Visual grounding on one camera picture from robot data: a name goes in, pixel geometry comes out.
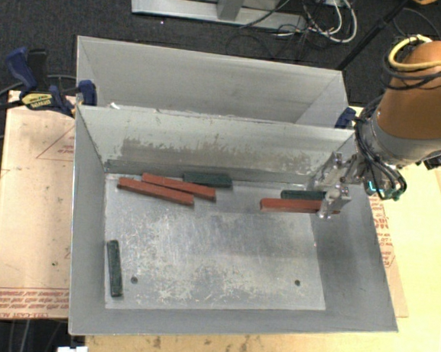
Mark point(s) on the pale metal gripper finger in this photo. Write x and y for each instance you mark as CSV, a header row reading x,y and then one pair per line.
x,y
330,169
335,202

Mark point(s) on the dark green flat block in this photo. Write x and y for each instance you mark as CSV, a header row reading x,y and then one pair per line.
x,y
301,195
115,269
208,179

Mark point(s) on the red-brown flat block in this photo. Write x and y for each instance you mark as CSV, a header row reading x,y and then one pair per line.
x,y
290,206
181,185
154,191

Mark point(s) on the grey metal bin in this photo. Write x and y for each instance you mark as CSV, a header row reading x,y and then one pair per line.
x,y
214,247

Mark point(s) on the brown cardboard board, red print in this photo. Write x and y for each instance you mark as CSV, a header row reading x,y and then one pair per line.
x,y
33,208

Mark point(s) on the black cylinder on white bracket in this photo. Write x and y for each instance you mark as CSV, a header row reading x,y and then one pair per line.
x,y
438,160

